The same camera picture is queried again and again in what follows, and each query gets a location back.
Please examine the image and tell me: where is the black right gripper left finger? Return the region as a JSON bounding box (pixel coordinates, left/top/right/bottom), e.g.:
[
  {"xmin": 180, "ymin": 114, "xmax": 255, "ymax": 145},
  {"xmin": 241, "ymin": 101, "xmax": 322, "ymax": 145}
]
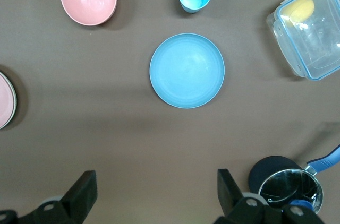
[{"xmin": 0, "ymin": 170, "xmax": 98, "ymax": 224}]

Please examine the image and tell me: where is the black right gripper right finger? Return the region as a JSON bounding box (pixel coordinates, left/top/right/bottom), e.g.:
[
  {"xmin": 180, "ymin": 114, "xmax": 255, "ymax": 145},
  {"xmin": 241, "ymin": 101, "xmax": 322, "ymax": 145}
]
[{"xmin": 216, "ymin": 168, "xmax": 324, "ymax": 224}]

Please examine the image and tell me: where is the pink plate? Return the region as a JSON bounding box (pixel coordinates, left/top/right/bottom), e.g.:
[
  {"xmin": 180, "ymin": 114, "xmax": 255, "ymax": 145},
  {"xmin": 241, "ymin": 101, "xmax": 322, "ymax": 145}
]
[{"xmin": 0, "ymin": 71, "xmax": 16, "ymax": 131}]

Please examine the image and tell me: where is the blue plate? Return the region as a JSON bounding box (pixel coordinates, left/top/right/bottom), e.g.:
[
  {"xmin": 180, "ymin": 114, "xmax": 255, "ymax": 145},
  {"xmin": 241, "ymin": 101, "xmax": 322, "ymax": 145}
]
[{"xmin": 149, "ymin": 32, "xmax": 226, "ymax": 109}]

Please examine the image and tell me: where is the brown table cover mat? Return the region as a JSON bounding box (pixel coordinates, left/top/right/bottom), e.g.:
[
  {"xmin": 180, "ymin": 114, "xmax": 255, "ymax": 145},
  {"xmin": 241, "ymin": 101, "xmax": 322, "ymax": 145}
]
[{"xmin": 0, "ymin": 0, "xmax": 340, "ymax": 224}]

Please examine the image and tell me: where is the beige plate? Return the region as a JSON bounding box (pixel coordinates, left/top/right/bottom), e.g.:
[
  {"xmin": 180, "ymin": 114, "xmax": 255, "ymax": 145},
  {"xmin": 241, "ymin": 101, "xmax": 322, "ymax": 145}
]
[{"xmin": 10, "ymin": 79, "xmax": 19, "ymax": 123}]

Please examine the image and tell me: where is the clear plastic lidded container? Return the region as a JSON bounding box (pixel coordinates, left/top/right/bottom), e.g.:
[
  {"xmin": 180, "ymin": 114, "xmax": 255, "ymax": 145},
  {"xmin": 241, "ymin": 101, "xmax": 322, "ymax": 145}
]
[{"xmin": 266, "ymin": 0, "xmax": 340, "ymax": 81}]

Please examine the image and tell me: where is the yellow round food piece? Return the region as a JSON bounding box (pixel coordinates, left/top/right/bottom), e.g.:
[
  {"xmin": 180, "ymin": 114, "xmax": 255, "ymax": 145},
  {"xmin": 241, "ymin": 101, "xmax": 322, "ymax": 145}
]
[{"xmin": 281, "ymin": 0, "xmax": 315, "ymax": 24}]

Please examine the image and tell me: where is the black saucepan with blue handle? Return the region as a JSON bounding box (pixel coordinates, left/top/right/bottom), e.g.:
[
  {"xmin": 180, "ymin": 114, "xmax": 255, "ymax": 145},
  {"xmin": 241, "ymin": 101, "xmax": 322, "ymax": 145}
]
[{"xmin": 249, "ymin": 144, "xmax": 340, "ymax": 214}]

